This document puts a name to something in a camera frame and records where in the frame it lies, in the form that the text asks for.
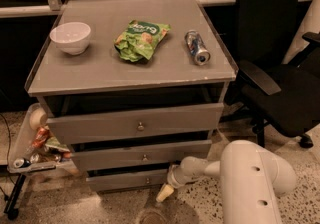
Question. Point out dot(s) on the white bowl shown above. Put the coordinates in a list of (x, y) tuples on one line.
[(72, 38)]

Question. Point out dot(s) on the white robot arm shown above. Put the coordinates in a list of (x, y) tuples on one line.
[(251, 177)]

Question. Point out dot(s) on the grey drawer cabinet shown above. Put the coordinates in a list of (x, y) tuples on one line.
[(98, 81)]

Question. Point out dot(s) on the grey drawer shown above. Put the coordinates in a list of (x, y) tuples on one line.
[(127, 180), (136, 123), (140, 155)]

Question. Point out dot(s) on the white round object in bin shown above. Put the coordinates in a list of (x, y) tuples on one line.
[(38, 118)]

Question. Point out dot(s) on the green bag in bin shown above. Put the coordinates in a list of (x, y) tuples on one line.
[(53, 143)]

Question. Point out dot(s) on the grey bottom drawer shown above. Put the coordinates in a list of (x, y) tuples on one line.
[(127, 180)]

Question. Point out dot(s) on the blue can in bin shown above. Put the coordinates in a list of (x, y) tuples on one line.
[(21, 163)]

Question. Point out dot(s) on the black stand with wheel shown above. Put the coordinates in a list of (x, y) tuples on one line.
[(10, 209)]

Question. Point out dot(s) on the grey middle drawer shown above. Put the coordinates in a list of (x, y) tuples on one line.
[(140, 155)]

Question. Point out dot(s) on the black office chair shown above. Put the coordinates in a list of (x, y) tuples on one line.
[(285, 96)]

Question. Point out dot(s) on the grey top drawer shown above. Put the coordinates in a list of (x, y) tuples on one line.
[(136, 123)]

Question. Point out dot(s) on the blue soda can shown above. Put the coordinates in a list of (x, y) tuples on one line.
[(197, 48)]

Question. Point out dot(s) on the green chip bag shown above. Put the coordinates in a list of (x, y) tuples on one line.
[(140, 40)]

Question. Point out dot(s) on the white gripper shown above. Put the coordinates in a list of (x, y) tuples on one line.
[(175, 177)]

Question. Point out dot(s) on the red soda can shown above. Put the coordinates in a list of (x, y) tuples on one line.
[(40, 138)]

